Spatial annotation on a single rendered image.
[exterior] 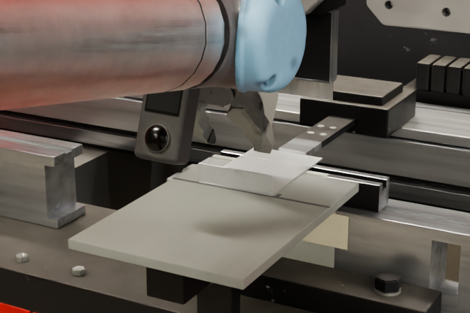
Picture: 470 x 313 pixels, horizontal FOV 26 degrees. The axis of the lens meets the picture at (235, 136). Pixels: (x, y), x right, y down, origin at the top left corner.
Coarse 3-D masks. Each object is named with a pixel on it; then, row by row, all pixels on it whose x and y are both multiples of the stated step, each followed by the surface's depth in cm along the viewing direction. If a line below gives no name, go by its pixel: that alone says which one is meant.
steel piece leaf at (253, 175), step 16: (240, 160) 113; (256, 160) 113; (208, 176) 106; (224, 176) 105; (240, 176) 104; (256, 176) 103; (272, 176) 102; (288, 176) 108; (256, 192) 103; (272, 192) 103
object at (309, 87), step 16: (320, 16) 104; (336, 16) 105; (320, 32) 105; (336, 32) 106; (320, 48) 105; (336, 48) 106; (304, 64) 107; (320, 64) 106; (336, 64) 107; (304, 80) 108; (320, 80) 106; (304, 96) 109; (320, 96) 108
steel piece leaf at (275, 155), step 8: (248, 152) 115; (256, 152) 115; (272, 152) 115; (280, 152) 115; (288, 152) 115; (272, 160) 113; (280, 160) 113; (288, 160) 113; (296, 160) 113; (304, 160) 113; (312, 160) 113; (320, 160) 113
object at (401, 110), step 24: (336, 96) 128; (360, 96) 127; (384, 96) 126; (408, 96) 131; (312, 120) 130; (336, 120) 126; (360, 120) 127; (384, 120) 125; (408, 120) 133; (288, 144) 117; (312, 144) 117
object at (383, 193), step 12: (312, 168) 111; (324, 168) 111; (336, 168) 111; (348, 180) 107; (360, 180) 107; (372, 180) 108; (384, 180) 108; (360, 192) 107; (372, 192) 106; (384, 192) 107; (348, 204) 108; (360, 204) 107; (372, 204) 107; (384, 204) 108
